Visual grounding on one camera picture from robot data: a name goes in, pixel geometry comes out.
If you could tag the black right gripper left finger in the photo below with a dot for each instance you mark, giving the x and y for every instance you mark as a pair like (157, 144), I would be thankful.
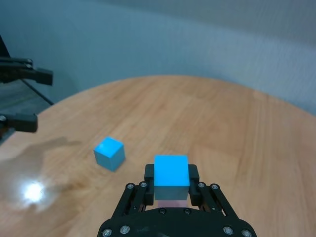
(149, 187)

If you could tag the blue wooden cube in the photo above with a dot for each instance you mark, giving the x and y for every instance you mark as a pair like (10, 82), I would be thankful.
(171, 172)
(108, 154)

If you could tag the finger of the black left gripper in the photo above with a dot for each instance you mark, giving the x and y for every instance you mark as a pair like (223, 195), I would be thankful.
(39, 75)
(23, 122)

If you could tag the pink wooden cube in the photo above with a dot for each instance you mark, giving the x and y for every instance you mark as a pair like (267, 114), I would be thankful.
(172, 203)

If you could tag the black slanted frame bar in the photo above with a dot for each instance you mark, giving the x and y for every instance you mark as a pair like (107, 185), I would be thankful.
(5, 48)

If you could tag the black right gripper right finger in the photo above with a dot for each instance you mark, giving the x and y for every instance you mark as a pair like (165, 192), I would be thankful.
(194, 187)

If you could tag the black floor rail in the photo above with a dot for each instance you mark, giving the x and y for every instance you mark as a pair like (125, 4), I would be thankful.
(39, 93)

